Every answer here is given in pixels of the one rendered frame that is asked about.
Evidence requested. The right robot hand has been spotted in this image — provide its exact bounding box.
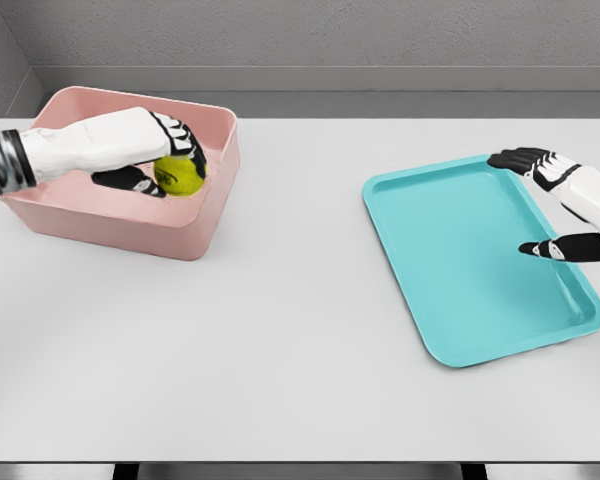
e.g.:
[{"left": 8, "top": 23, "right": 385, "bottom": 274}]
[{"left": 486, "top": 147, "right": 600, "bottom": 263}]

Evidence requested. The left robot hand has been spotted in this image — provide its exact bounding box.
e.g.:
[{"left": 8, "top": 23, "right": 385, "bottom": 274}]
[{"left": 71, "top": 106, "right": 209, "bottom": 200}]

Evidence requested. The yellow-green tennis ball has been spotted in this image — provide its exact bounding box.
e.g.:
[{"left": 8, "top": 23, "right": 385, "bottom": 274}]
[{"left": 152, "top": 154, "right": 206, "bottom": 197}]

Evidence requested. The pink plastic basket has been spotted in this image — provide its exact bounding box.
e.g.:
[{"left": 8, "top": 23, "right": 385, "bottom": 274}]
[{"left": 0, "top": 85, "right": 241, "bottom": 262}]

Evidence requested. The blue plastic tray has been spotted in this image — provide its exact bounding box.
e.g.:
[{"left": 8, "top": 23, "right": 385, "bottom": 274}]
[{"left": 361, "top": 153, "right": 600, "bottom": 371}]

